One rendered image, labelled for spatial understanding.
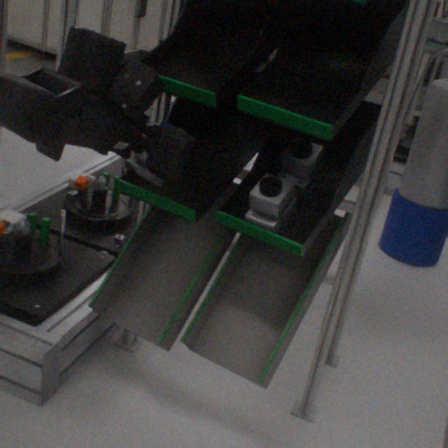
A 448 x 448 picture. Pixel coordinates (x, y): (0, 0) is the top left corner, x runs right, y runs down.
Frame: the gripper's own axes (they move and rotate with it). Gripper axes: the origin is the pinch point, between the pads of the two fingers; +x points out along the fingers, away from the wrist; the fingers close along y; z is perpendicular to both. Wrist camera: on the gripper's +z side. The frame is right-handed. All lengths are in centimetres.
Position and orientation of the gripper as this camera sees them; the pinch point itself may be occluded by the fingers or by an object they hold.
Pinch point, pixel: (152, 137)
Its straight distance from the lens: 93.5
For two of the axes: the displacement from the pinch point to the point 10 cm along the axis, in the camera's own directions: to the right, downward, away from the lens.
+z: 3.8, -9.0, -2.0
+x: 5.2, 0.3, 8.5
